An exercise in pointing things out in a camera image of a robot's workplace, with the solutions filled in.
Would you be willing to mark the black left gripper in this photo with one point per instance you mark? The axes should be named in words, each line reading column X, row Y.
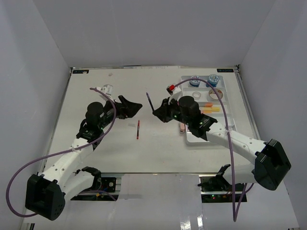
column 130, row 109

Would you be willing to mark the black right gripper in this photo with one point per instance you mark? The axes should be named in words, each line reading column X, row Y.
column 162, row 113

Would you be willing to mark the red pen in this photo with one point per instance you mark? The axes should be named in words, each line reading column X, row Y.
column 138, row 129

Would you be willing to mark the black pen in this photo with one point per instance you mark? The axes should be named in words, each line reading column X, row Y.
column 150, row 102

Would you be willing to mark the clear tape roll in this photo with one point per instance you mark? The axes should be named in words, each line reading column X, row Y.
column 196, row 95

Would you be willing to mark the blue tape roll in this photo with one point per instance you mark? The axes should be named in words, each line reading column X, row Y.
column 194, row 81
column 213, row 80

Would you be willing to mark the yellow white highlighter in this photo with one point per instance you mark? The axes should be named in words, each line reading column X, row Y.
column 215, row 109

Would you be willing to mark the brown packing tape roll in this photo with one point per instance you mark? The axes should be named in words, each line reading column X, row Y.
column 216, row 94

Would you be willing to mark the white compartment tray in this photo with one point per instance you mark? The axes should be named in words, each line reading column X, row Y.
column 206, row 99

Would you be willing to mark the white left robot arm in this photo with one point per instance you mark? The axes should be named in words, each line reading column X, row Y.
column 46, row 194

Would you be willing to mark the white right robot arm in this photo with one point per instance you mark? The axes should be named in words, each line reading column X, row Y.
column 268, row 165

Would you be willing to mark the pink white eraser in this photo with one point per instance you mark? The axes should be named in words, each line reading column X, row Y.
column 182, row 128

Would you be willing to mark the left black table label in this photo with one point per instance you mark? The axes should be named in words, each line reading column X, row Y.
column 80, row 71

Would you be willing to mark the black table label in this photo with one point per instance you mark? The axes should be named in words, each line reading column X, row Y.
column 225, row 70
column 80, row 71

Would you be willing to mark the right black table label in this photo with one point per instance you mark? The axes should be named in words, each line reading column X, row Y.
column 225, row 70

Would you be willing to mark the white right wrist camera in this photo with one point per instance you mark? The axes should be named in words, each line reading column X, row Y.
column 174, row 92

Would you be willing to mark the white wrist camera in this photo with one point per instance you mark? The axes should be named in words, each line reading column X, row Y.
column 174, row 92
column 107, row 89

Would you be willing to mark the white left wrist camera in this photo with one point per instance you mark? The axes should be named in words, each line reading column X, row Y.
column 107, row 89

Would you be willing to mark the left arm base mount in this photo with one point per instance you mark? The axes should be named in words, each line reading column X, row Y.
column 103, row 188

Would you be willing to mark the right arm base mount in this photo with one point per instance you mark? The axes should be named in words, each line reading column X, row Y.
column 216, row 189

